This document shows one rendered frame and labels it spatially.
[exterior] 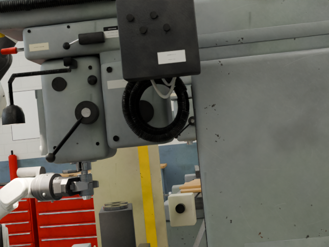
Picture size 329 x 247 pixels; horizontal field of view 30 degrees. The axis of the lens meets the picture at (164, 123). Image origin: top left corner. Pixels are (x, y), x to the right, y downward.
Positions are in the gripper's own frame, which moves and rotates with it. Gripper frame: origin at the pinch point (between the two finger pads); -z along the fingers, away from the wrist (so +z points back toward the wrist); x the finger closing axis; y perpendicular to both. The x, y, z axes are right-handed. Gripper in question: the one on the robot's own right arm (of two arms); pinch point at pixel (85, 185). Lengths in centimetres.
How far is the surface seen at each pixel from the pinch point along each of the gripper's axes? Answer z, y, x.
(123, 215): 2.5, 13.8, 26.0
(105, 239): 8.5, 21.7, 22.7
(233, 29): -51, -43, 8
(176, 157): 351, 31, 828
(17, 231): 333, 78, 361
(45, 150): 9.9, -12.2, -6.0
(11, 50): 25, -46, 0
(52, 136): 2.5, -16.2, -11.7
